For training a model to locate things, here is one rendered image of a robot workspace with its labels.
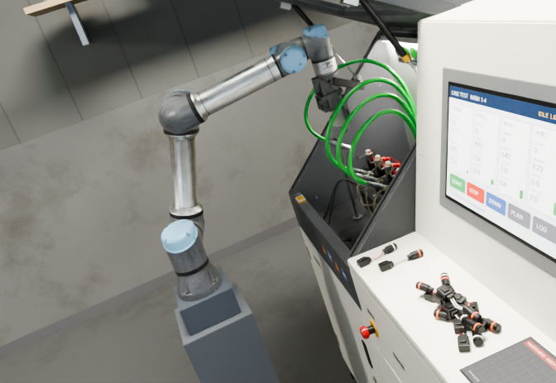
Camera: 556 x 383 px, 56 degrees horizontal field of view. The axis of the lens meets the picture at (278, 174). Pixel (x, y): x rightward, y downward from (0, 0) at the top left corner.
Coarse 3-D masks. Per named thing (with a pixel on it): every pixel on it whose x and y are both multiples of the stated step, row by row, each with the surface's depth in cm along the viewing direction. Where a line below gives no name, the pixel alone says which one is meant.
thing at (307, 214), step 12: (300, 204) 201; (300, 216) 206; (312, 216) 188; (312, 228) 189; (324, 228) 177; (312, 240) 200; (324, 240) 172; (336, 240) 167; (336, 252) 161; (348, 252) 158; (348, 288) 163
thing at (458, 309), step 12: (444, 276) 122; (420, 288) 122; (432, 288) 121; (444, 288) 116; (432, 300) 121; (444, 300) 116; (456, 300) 115; (444, 312) 114; (456, 312) 112; (468, 312) 109; (456, 324) 109; (468, 324) 107; (480, 324) 105; (492, 324) 106; (480, 336) 104; (468, 348) 104
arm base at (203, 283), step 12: (204, 264) 170; (180, 276) 169; (192, 276) 168; (204, 276) 170; (216, 276) 173; (180, 288) 171; (192, 288) 169; (204, 288) 169; (216, 288) 172; (192, 300) 170
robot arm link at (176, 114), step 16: (288, 48) 150; (256, 64) 153; (272, 64) 151; (288, 64) 149; (304, 64) 150; (224, 80) 154; (240, 80) 152; (256, 80) 152; (272, 80) 153; (176, 96) 160; (192, 96) 153; (208, 96) 153; (224, 96) 153; (240, 96) 154; (160, 112) 158; (176, 112) 153; (192, 112) 152; (208, 112) 155; (176, 128) 157; (192, 128) 159
